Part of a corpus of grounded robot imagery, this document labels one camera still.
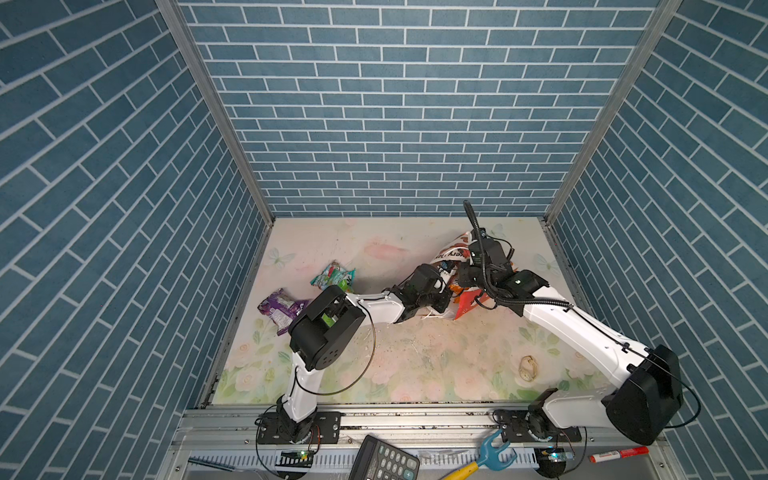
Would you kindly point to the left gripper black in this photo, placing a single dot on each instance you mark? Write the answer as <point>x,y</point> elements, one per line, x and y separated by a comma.
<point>443,296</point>

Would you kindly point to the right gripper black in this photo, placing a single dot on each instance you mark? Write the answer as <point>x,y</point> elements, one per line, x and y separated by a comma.
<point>463,274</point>

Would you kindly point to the red white paper bag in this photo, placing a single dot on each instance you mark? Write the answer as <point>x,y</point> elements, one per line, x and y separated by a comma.
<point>447,260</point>

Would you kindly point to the green snack packet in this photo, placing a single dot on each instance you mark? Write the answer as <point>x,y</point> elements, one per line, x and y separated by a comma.
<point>334,274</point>

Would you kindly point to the purple snack packet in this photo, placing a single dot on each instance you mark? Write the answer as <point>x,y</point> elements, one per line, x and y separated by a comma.
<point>282,309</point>

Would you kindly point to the green chips bag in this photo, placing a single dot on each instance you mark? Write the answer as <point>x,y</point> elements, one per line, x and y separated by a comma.
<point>329,320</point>

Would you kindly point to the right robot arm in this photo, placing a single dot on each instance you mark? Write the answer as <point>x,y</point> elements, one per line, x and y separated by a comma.
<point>645,390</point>

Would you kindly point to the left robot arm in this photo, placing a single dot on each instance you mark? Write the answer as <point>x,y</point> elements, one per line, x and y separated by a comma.
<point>322,332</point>

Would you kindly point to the beige shell sticker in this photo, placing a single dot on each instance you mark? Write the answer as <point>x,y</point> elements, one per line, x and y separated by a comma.
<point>528,368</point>

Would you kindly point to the black calculator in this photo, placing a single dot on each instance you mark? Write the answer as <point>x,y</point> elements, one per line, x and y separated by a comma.
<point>379,460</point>

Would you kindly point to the blue yellow clamp tool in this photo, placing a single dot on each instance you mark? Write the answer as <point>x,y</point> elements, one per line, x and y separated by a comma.
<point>488,456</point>

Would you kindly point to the red marker pen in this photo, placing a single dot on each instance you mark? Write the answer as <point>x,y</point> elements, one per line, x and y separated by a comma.
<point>618,454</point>

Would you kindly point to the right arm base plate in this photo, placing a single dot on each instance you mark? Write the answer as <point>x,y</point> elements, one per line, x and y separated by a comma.
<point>526,426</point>

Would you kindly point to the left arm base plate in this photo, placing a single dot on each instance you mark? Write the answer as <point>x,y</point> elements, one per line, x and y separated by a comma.
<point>279,429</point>

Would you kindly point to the aluminium front rail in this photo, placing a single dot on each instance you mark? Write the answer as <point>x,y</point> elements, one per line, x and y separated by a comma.
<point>221,443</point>

